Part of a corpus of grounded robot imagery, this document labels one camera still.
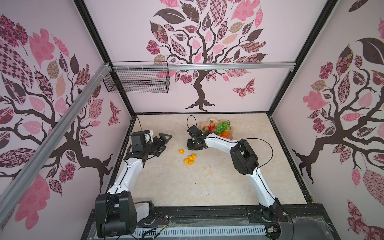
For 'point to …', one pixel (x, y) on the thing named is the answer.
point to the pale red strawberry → (205, 128)
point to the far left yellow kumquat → (181, 151)
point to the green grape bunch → (222, 127)
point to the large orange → (223, 136)
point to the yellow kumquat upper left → (190, 157)
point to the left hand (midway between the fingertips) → (170, 143)
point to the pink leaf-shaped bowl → (206, 123)
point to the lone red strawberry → (212, 123)
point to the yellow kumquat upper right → (194, 156)
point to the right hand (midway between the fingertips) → (188, 145)
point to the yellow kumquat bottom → (190, 162)
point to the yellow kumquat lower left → (186, 160)
